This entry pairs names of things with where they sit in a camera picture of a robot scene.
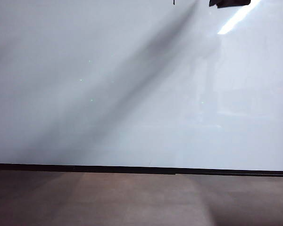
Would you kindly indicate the white whiteboard black frame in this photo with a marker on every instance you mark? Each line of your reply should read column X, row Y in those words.
column 132, row 94

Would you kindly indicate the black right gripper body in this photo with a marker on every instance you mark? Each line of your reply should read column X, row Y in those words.
column 228, row 2

